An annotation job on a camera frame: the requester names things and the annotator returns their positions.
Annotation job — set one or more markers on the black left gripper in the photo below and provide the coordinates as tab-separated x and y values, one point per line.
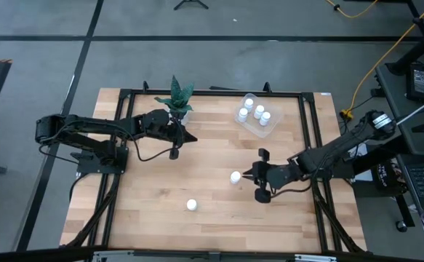
155	123

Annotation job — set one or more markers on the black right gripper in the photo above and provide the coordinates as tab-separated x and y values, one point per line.
273	174

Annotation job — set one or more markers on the white pill bottle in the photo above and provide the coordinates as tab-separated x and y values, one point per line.
265	118
191	205
235	177
242	114
248	104
259	111

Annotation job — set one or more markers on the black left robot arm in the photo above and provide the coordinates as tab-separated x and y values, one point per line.
88	125

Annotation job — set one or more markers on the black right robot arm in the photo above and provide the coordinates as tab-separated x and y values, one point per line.
335	145

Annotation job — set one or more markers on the clear plastic basket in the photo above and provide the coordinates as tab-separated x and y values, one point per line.
257	129

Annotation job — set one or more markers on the white plant pot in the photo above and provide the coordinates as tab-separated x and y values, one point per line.
186	118

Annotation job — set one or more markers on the green snake plant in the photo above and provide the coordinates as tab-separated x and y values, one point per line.
178	98

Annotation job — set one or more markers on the black bag white lettering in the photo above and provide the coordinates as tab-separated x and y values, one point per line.
384	174

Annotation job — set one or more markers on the black tripod stand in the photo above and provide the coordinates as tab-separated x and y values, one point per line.
191	3

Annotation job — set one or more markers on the black caster wheel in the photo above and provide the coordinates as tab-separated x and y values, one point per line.
401	226

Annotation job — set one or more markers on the black side desk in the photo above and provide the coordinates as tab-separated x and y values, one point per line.
393	87

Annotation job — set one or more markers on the black power adapter with label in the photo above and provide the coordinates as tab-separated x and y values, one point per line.
420	82

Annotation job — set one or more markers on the black stand leg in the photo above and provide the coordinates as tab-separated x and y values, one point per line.
415	51

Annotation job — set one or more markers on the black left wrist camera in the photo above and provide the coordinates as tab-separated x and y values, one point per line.
174	153

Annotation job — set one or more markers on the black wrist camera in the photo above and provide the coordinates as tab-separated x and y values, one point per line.
262	196
174	153

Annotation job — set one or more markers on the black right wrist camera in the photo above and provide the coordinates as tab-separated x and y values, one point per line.
262	196

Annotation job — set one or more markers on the black metal table frame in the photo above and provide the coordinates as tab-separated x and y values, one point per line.
215	93

